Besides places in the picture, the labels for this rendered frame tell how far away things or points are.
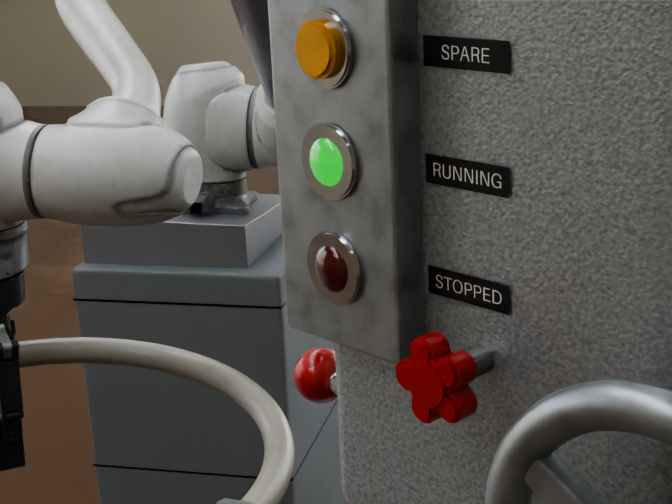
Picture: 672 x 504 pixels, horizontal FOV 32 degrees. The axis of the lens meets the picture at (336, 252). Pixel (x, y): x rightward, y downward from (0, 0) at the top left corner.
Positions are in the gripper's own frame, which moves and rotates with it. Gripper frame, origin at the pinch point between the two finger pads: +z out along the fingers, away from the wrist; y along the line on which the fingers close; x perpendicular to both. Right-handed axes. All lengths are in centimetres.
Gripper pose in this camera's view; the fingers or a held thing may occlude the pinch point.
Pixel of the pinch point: (4, 433)
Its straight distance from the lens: 142.8
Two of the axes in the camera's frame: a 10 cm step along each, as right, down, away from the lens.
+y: 4.7, 3.0, -8.3
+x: 8.9, -1.5, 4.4
